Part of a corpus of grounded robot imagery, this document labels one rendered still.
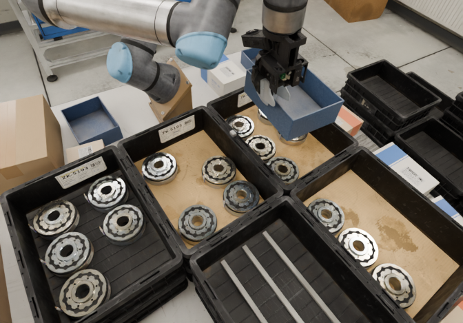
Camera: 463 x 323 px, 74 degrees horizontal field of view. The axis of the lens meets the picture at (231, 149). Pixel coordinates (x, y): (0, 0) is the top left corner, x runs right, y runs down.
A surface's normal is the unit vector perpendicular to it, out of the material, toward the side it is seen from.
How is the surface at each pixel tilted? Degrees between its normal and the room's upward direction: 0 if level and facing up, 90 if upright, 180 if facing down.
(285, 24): 92
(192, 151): 0
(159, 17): 52
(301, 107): 1
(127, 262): 0
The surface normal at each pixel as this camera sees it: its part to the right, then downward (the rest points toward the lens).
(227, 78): 0.04, -0.62
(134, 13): -0.36, 0.14
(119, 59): -0.62, -0.07
